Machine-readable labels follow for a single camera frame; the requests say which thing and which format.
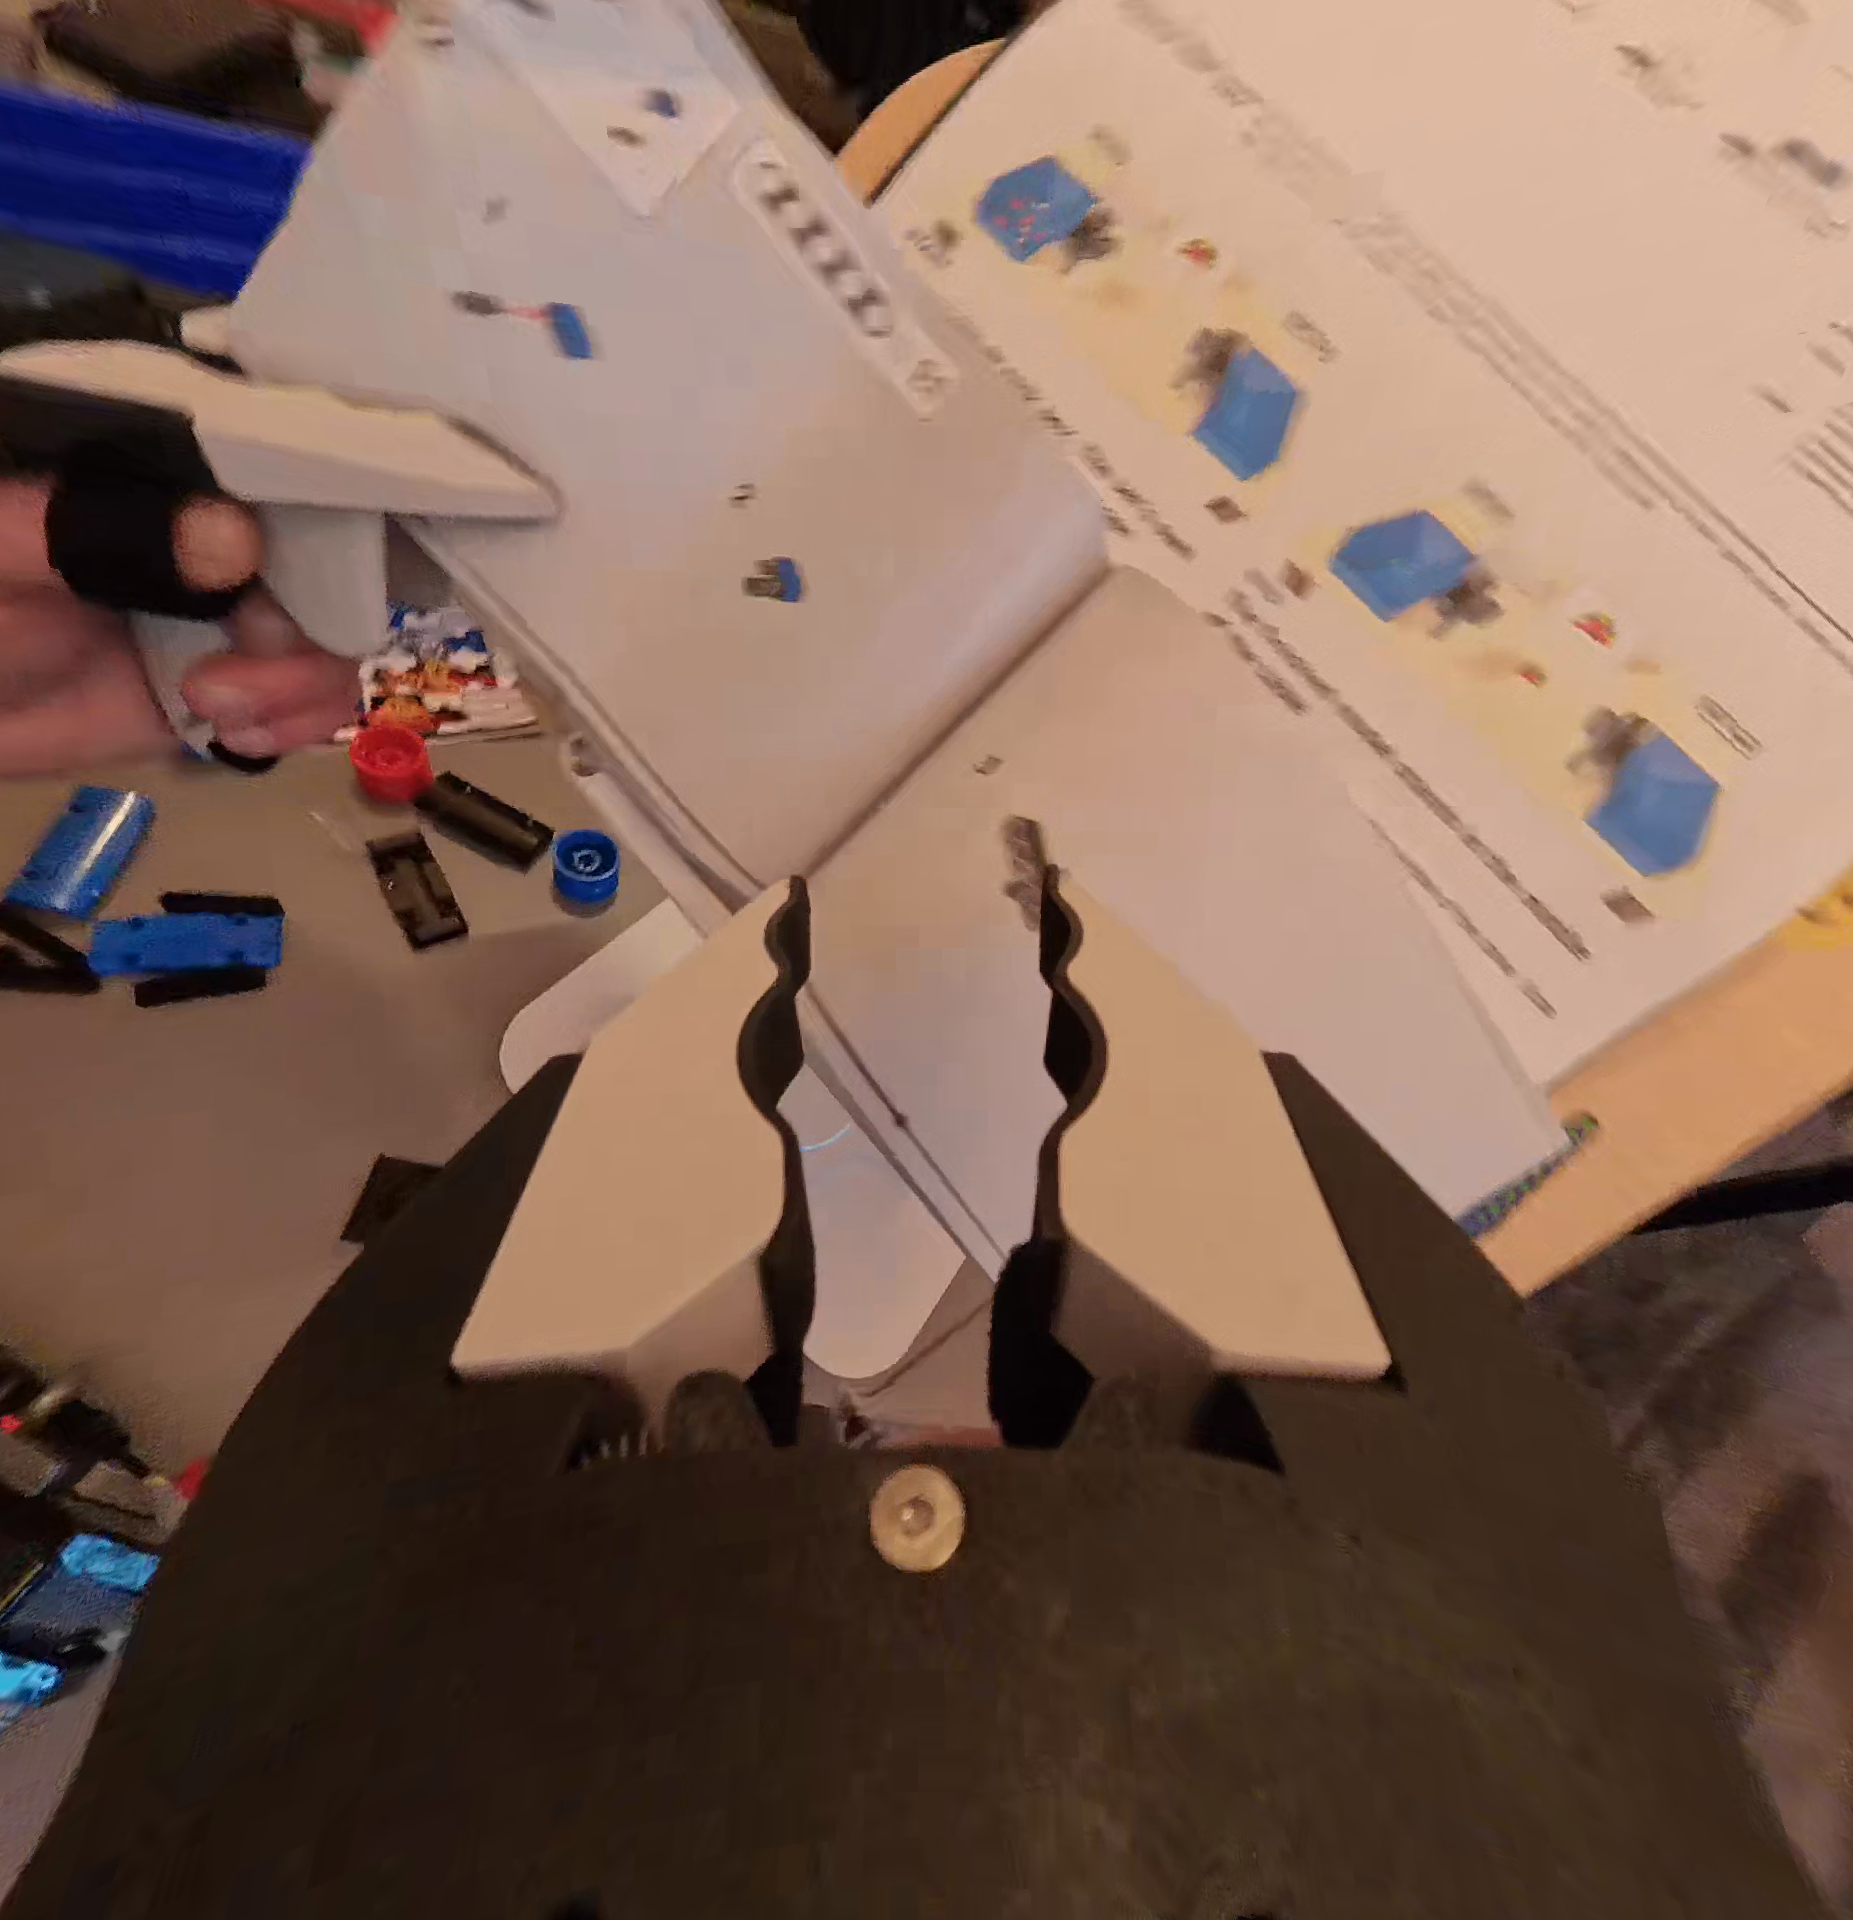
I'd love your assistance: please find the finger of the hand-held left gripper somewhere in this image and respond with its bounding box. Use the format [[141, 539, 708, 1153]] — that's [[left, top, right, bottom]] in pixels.
[[0, 340, 564, 526]]

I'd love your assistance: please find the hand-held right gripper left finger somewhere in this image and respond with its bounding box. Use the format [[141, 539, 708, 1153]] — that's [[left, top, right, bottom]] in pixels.
[[449, 877, 819, 1450]]

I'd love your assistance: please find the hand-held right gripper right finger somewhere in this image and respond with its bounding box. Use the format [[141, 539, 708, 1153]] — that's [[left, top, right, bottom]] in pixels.
[[991, 867, 1393, 1452]]

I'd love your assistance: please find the black blue toy car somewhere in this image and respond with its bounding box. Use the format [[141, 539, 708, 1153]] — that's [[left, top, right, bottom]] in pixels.
[[0, 1328, 196, 1762]]

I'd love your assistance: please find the instruction book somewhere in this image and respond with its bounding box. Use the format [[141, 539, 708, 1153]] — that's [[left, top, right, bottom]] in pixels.
[[227, 0, 1853, 1250]]

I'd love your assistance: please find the light grey desk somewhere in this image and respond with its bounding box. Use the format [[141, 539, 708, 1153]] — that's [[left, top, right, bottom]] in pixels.
[[0, 733, 675, 1920]]

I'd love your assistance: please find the person's left hand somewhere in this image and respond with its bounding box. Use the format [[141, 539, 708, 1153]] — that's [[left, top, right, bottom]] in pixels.
[[0, 478, 367, 786]]

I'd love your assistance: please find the white book stand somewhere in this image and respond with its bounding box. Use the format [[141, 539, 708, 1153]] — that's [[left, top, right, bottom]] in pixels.
[[498, 900, 963, 1385]]

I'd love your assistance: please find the blue storage bin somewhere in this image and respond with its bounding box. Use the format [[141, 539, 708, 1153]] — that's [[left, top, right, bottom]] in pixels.
[[0, 71, 314, 306]]

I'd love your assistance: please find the black square tile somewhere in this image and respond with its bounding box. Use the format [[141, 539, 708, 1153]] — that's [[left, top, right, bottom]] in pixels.
[[339, 1150, 442, 1244]]

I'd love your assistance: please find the small red wheel hub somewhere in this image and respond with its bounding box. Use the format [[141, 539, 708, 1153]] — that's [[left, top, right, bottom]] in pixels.
[[345, 723, 435, 807]]

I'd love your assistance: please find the black curved panel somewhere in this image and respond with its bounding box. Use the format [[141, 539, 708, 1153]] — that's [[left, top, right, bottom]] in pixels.
[[414, 770, 557, 873], [361, 833, 473, 955]]

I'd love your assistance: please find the blue curved panel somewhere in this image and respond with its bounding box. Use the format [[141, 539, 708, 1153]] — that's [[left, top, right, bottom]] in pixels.
[[2, 784, 159, 920], [87, 910, 285, 984]]

